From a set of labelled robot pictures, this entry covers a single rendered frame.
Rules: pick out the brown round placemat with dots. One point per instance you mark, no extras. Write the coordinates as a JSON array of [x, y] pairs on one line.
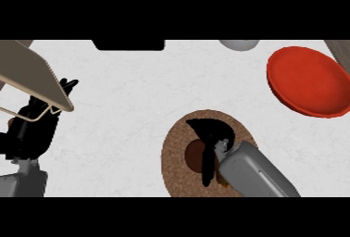
[[180, 163]]

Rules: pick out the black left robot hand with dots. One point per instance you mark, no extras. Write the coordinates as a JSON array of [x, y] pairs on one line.
[[31, 129]]

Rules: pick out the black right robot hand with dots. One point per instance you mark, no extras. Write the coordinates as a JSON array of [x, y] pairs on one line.
[[214, 131]]

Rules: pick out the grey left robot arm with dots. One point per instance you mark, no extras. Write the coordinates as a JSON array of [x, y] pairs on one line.
[[22, 182]]

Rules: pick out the grey round object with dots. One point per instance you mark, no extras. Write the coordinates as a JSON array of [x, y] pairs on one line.
[[239, 44]]

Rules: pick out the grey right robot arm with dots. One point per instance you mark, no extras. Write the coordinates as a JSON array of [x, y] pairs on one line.
[[254, 174]]

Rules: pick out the black appliance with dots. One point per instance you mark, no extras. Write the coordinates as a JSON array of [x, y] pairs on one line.
[[128, 44]]

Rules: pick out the brown cupcake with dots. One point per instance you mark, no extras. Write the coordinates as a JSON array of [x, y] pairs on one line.
[[195, 155]]

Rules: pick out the brown wooden panel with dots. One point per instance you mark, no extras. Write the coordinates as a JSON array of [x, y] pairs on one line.
[[339, 52]]

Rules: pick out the beige cabinet door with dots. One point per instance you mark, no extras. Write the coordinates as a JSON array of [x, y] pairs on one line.
[[31, 72]]

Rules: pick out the red bowl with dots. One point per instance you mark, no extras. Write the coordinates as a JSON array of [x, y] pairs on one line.
[[308, 81]]

